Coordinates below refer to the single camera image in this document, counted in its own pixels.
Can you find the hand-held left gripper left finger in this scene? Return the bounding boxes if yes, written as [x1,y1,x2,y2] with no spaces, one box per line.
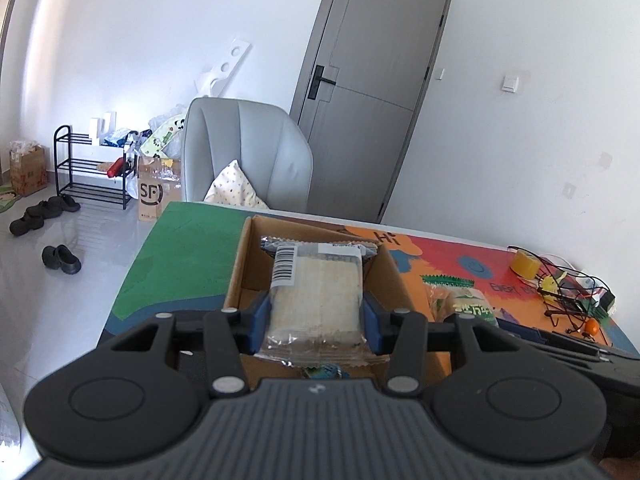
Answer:
[97,291,274,397]

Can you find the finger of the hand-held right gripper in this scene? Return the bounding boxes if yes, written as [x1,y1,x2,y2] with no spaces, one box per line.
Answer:
[532,328,615,362]

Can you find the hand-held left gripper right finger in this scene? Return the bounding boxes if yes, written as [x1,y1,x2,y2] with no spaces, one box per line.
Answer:
[362,292,532,396]

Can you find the clear cracker packet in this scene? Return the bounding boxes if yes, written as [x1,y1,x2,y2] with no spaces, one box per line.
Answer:
[252,236,392,367]

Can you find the yellow toy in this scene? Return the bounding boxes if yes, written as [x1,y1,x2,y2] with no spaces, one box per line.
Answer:
[539,271,568,297]

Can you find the blue green snack packet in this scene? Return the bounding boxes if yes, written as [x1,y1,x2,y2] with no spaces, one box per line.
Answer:
[299,363,347,380]

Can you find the yellow tape roll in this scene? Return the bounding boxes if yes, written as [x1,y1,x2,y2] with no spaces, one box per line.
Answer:
[511,250,542,279]

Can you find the white dotted cushion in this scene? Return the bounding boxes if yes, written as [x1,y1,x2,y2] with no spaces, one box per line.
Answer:
[203,159,271,210]

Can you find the brown printed cardboard box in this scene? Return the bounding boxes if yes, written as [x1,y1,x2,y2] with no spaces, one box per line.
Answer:
[137,156,184,224]

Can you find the grey upholstered chair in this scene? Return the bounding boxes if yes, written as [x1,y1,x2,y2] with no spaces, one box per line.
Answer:
[181,97,315,214]

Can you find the black shoe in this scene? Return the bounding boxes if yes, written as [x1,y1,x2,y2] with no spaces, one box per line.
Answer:
[9,213,46,237]
[41,244,83,275]
[47,194,82,214]
[27,200,64,221]

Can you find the green printed bag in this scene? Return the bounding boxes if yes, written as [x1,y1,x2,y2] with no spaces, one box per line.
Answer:
[139,114,187,159]

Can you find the black shoe rack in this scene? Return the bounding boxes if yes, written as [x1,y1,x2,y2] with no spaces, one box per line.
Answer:
[53,124,139,210]

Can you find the grey door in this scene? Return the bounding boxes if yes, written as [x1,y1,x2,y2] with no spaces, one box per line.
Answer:
[289,0,454,224]

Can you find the white blocks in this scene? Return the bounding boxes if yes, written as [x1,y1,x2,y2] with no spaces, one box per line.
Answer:
[89,111,117,146]

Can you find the white foam board with holes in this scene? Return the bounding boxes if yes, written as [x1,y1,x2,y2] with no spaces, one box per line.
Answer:
[192,37,251,99]

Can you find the small brown cardboard box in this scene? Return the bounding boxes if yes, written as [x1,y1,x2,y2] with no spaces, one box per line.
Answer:
[8,141,50,197]

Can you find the tangle of black cables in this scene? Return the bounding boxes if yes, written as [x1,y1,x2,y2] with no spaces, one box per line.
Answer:
[506,245,619,335]

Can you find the black door handle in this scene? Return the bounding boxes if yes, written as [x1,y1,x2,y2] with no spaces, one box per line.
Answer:
[307,64,337,101]

